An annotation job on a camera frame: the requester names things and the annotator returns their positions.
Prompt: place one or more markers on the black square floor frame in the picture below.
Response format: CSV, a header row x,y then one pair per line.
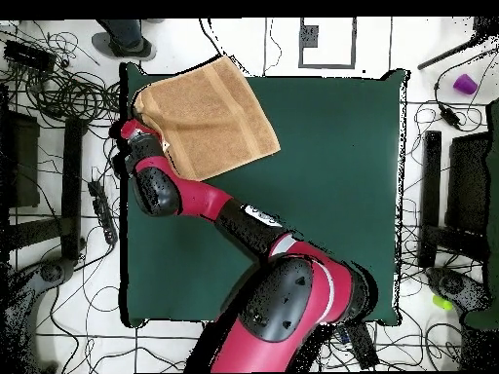
x,y
310,37

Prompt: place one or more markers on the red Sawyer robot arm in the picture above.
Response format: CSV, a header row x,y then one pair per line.
x,y
202,196

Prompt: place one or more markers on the black panel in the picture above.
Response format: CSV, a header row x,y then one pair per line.
x,y
23,163
468,183

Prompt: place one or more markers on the dark green table cloth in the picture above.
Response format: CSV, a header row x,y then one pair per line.
x,y
331,156

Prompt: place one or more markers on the orange terry towel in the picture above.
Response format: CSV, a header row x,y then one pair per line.
x,y
210,117

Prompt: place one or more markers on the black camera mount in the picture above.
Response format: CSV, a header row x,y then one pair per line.
x,y
454,286
52,271

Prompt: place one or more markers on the purple cup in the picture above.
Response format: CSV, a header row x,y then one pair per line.
x,y
465,84

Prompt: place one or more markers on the black power strip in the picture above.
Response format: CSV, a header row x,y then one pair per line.
x,y
103,210

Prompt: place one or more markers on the black stand bar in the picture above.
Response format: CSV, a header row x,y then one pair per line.
x,y
72,187
430,187

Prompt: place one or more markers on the black power adapter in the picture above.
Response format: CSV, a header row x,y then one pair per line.
x,y
449,115

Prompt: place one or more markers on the person's foot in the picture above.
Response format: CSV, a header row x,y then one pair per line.
x,y
124,44

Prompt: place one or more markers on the black electronics box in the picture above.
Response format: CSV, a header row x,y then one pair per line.
x,y
27,56

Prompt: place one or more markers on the black rod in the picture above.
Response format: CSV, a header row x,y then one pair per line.
x,y
448,52

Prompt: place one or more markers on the black device box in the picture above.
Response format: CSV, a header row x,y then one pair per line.
x,y
362,344

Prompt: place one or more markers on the lime green object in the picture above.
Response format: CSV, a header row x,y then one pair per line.
x,y
442,302

